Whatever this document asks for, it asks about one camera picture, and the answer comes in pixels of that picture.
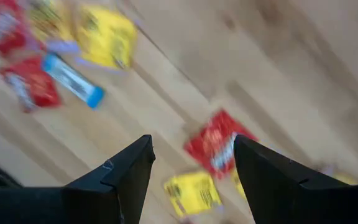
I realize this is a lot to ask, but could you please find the red Skittles packet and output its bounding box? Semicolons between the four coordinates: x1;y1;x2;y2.
0;0;40;58
0;55;63;113
183;108;259;180

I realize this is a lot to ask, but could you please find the white blue Hershey's bar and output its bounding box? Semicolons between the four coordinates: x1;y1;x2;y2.
41;52;106;110

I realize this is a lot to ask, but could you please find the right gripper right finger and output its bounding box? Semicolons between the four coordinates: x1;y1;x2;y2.
233;133;358;224

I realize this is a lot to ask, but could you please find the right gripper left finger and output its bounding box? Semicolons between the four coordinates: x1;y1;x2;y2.
0;134;157;224

